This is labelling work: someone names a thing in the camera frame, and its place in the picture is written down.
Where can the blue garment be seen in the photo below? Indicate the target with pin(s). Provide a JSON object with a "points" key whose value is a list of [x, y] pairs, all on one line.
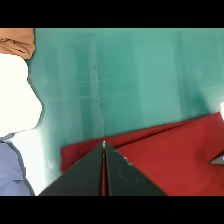
{"points": [[10, 170]]}

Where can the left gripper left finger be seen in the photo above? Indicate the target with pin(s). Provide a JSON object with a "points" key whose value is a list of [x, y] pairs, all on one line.
{"points": [[85, 178]]}

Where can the white garment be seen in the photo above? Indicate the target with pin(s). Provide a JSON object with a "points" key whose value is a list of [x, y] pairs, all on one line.
{"points": [[15, 96]]}

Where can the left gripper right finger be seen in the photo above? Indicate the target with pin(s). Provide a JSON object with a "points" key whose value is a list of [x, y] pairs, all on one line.
{"points": [[128, 180]]}

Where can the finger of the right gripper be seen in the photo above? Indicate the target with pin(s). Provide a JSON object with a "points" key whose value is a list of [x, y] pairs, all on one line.
{"points": [[218, 161]]}

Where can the red garment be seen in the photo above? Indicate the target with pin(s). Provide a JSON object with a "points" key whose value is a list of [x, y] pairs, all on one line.
{"points": [[176, 156]]}

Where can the orange garment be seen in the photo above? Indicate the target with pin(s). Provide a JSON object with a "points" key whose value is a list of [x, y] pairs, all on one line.
{"points": [[16, 41]]}

